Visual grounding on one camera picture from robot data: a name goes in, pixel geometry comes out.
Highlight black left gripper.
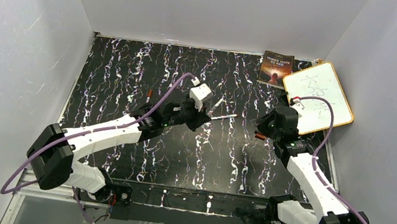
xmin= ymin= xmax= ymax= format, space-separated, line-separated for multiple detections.
xmin=162 ymin=92 xmax=213 ymax=135

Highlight white marker black end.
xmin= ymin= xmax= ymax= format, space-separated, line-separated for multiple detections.
xmin=208 ymin=98 xmax=224 ymax=116

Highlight white marker pen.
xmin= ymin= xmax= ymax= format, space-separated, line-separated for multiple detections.
xmin=211 ymin=114 xmax=238 ymax=121

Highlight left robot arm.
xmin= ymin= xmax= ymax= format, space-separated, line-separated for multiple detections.
xmin=26 ymin=99 xmax=211 ymax=202

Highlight dark paperback book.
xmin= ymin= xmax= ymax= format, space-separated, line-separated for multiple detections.
xmin=257 ymin=50 xmax=295 ymax=89

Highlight yellow framed whiteboard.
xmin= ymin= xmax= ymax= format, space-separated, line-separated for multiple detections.
xmin=283 ymin=62 xmax=354 ymax=135

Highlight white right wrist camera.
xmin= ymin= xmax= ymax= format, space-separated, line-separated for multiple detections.
xmin=289 ymin=97 xmax=305 ymax=118

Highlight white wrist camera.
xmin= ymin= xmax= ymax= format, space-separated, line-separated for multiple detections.
xmin=189 ymin=83 xmax=213 ymax=112
xmin=289 ymin=97 xmax=305 ymax=118

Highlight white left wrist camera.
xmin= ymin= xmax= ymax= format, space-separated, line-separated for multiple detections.
xmin=189 ymin=83 xmax=213 ymax=112

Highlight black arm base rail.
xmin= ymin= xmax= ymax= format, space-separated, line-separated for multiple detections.
xmin=10 ymin=161 xmax=323 ymax=224

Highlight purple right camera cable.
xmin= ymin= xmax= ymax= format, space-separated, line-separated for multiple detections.
xmin=272 ymin=93 xmax=397 ymax=224

